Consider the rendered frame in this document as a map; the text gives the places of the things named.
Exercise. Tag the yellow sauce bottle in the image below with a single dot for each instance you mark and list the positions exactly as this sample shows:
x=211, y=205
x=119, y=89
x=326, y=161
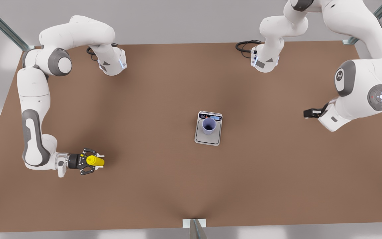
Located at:
x=95, y=161

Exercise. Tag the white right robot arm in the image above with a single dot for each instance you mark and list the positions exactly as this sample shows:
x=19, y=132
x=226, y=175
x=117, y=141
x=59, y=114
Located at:
x=33, y=96

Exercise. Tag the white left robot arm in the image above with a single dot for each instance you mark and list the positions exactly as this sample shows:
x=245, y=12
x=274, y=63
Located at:
x=360, y=86

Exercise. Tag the lilac cup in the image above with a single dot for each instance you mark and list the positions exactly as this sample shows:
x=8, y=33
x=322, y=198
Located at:
x=209, y=126

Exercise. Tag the grey digital kitchen scale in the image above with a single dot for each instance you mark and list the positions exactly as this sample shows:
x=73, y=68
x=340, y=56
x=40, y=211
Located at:
x=207, y=137

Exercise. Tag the silver frame post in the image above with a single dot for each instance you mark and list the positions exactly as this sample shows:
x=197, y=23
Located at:
x=2, y=25
x=195, y=229
x=381, y=10

